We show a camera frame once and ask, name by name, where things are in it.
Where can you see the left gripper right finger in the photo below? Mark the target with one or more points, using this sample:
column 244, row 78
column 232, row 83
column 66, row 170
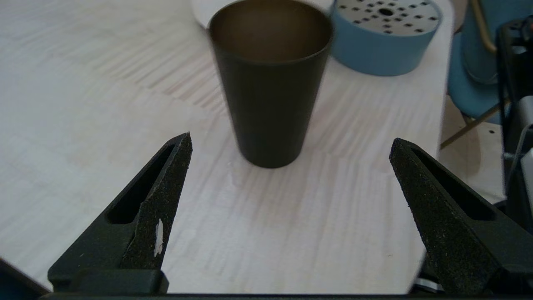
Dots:
column 458, row 233

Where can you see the black tapered cup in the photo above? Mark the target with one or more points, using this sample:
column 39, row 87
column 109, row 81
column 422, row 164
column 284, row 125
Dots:
column 270, row 104

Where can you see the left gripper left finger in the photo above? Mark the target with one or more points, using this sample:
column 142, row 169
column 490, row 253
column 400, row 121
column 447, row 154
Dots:
column 145, row 233

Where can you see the large dark tea dispenser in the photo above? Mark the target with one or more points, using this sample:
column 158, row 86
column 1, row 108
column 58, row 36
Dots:
column 202, row 10

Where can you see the large perforated drip tray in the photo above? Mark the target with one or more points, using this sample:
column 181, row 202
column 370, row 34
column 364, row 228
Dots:
column 374, row 54

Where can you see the blue chair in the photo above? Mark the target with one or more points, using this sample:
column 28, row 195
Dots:
column 470, row 91

